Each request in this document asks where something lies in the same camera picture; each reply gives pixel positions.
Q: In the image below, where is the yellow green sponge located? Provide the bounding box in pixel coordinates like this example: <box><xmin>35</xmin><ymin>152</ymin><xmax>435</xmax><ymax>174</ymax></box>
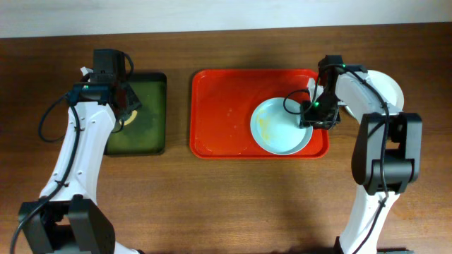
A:
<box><xmin>120</xmin><ymin>110</ymin><xmax>138</xmax><ymax>126</ymax></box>

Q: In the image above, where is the light blue plate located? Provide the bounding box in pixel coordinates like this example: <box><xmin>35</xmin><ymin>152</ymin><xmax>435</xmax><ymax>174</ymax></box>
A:
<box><xmin>250</xmin><ymin>97</ymin><xmax>314</xmax><ymax>156</ymax></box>

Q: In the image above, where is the cream white plate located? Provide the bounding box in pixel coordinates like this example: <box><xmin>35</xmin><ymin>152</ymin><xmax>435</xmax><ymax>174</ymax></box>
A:
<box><xmin>335</xmin><ymin>70</ymin><xmax>404</xmax><ymax>123</ymax></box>

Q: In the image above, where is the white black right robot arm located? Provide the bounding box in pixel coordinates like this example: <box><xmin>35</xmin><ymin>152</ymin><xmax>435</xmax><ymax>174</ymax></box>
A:
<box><xmin>299</xmin><ymin>62</ymin><xmax>422</xmax><ymax>253</ymax></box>

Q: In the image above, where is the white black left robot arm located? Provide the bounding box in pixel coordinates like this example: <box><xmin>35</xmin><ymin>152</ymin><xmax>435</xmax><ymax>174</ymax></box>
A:
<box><xmin>10</xmin><ymin>81</ymin><xmax>141</xmax><ymax>253</ymax></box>

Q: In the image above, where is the black water tray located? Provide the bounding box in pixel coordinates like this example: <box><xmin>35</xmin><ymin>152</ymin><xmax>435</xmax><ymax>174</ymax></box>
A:
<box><xmin>105</xmin><ymin>73</ymin><xmax>167</xmax><ymax>157</ymax></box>

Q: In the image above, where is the red plastic tray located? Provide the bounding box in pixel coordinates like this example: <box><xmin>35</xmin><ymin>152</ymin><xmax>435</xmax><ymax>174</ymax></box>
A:
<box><xmin>189</xmin><ymin>68</ymin><xmax>317</xmax><ymax>159</ymax></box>

